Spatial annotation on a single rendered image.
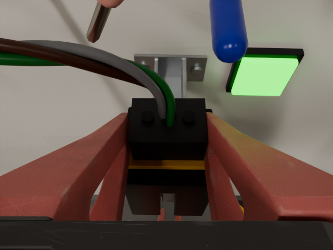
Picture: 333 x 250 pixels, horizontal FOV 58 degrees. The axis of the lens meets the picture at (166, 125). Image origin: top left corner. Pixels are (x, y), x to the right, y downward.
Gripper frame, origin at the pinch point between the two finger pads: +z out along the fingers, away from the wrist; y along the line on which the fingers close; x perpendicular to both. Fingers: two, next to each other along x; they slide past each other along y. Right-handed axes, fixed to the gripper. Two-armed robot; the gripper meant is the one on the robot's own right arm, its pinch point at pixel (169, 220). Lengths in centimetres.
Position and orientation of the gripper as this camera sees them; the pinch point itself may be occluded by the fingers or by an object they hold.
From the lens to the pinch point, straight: 26.9
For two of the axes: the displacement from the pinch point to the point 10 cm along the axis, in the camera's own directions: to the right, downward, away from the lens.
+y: -10.0, -0.4, 0.1
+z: 0.4, -7.7, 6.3
